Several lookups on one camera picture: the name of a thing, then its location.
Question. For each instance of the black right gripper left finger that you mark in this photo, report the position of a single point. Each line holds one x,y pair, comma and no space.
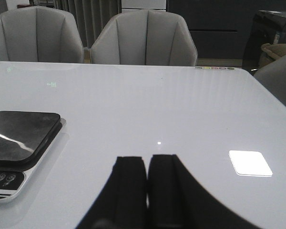
122,202

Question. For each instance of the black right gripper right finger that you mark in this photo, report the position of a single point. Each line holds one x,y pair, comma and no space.
178,201

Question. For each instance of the silver black kitchen scale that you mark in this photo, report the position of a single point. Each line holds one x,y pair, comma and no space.
25,138

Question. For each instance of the coloured dot sticker strip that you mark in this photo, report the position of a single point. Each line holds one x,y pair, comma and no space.
214,68

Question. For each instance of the grey chair right side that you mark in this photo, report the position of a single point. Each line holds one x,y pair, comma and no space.
273,78

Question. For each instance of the grey chair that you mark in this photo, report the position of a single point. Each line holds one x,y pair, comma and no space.
145,37
40,34
273,78

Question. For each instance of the grey chair middle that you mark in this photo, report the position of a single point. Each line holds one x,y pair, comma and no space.
145,37

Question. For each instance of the brown cushion sofa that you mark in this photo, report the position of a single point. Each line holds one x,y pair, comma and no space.
271,53

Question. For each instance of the dark grey cabinet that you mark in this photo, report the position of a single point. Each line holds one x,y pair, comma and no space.
221,28

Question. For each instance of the grey curtain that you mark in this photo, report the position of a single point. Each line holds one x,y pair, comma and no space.
91,16

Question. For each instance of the grey chair left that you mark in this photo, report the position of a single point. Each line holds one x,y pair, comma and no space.
40,34

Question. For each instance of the black glossy appliance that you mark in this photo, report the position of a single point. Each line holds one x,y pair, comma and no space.
268,27

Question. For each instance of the white drawer cabinet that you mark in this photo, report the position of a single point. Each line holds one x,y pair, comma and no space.
131,5

